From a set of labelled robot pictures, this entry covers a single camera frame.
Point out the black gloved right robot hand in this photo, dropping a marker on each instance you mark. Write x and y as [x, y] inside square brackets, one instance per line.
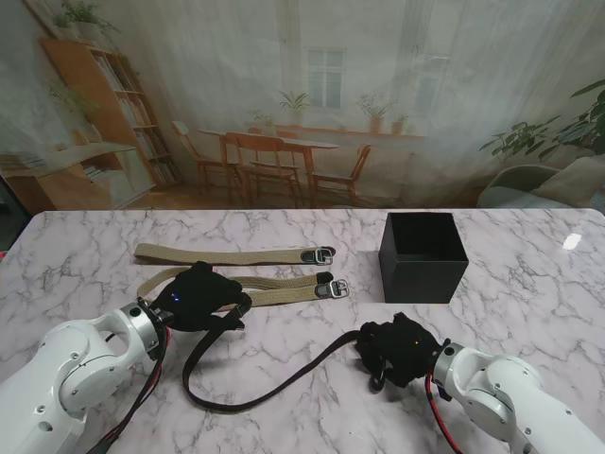
[402, 352]

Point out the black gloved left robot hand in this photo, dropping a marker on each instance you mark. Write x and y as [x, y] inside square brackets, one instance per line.
[198, 298]

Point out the dark brown woven belt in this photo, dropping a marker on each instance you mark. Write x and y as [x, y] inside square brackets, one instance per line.
[264, 399]

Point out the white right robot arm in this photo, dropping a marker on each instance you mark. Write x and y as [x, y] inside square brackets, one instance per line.
[501, 397]

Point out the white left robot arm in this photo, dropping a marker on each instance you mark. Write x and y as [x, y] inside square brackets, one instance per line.
[66, 373]

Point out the beige woven belt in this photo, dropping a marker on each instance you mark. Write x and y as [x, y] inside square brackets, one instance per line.
[246, 256]
[288, 289]

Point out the black square storage box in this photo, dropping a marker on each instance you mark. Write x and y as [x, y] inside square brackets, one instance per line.
[425, 279]

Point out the printed room scene backdrop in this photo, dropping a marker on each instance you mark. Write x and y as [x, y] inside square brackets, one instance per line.
[302, 94]

